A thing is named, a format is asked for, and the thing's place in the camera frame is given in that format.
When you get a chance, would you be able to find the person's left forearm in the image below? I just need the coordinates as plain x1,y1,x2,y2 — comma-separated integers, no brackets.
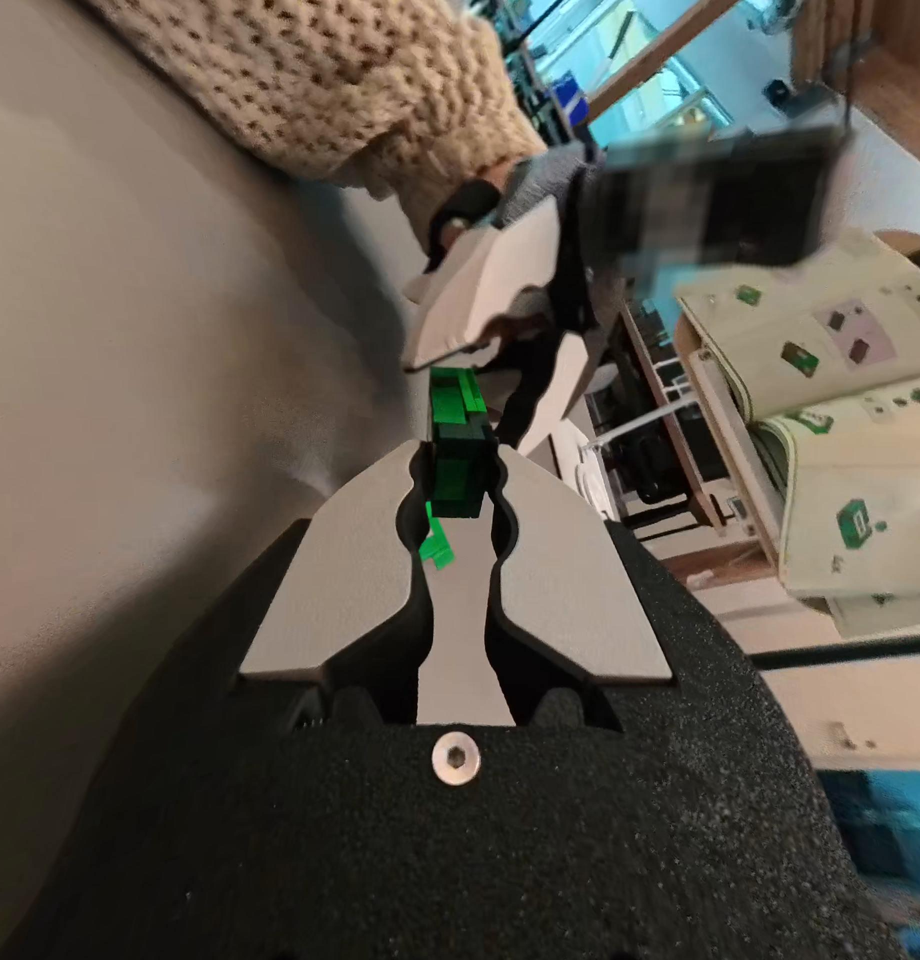
85,0,547,207

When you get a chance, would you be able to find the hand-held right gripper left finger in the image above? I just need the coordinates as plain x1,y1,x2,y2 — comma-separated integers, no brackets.
239,441,439,725

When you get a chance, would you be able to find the dark green lego assembly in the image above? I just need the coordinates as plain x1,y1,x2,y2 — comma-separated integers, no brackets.
430,420,499,519

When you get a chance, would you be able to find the white book stand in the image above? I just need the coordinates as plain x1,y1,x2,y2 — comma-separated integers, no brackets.
576,348,799,579

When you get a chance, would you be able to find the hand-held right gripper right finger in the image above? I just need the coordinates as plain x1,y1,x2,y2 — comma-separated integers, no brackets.
486,446,673,729

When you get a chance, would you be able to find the lego instruction booklet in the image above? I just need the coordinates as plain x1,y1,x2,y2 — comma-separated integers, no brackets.
677,228,920,639

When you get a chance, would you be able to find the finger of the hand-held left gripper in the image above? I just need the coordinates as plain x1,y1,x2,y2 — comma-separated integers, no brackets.
497,330,592,459
400,195,566,374

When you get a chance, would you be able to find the bright green lego piece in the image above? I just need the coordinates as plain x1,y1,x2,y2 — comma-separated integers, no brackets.
418,501,457,571

